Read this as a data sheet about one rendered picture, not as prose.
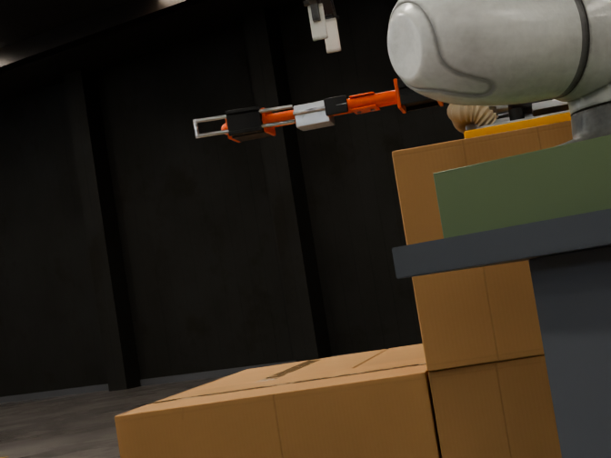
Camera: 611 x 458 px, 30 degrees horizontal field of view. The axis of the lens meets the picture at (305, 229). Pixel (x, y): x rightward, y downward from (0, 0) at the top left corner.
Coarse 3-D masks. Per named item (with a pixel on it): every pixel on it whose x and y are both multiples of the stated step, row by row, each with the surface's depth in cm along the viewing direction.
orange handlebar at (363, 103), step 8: (352, 96) 226; (360, 96) 226; (368, 96) 225; (376, 96) 225; (384, 96) 224; (392, 96) 224; (352, 104) 226; (360, 104) 226; (368, 104) 225; (376, 104) 225; (384, 104) 229; (392, 104) 229; (280, 112) 229; (288, 112) 228; (352, 112) 231; (360, 112) 228; (368, 112) 231; (272, 120) 229; (280, 120) 229; (224, 128) 232
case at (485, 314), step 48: (432, 144) 204; (480, 144) 203; (528, 144) 202; (432, 192) 204; (432, 240) 203; (432, 288) 203; (480, 288) 202; (528, 288) 200; (432, 336) 203; (480, 336) 201; (528, 336) 200
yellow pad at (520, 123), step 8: (512, 112) 212; (520, 112) 212; (560, 112) 208; (568, 112) 206; (512, 120) 212; (520, 120) 209; (528, 120) 208; (536, 120) 207; (544, 120) 207; (552, 120) 207; (560, 120) 206; (568, 120) 206; (480, 128) 209; (488, 128) 209; (496, 128) 208; (504, 128) 208; (512, 128) 208; (520, 128) 208; (472, 136) 209
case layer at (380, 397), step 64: (256, 384) 240; (320, 384) 212; (384, 384) 205; (448, 384) 203; (512, 384) 201; (128, 448) 214; (192, 448) 212; (256, 448) 209; (320, 448) 207; (384, 448) 205; (448, 448) 203; (512, 448) 200
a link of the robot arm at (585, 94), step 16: (592, 0) 142; (608, 0) 142; (592, 16) 141; (608, 16) 142; (592, 32) 141; (608, 32) 141; (592, 48) 141; (608, 48) 142; (592, 64) 142; (608, 64) 142; (592, 80) 143; (608, 80) 143; (576, 96) 147; (592, 96) 146; (608, 96) 144; (576, 112) 149
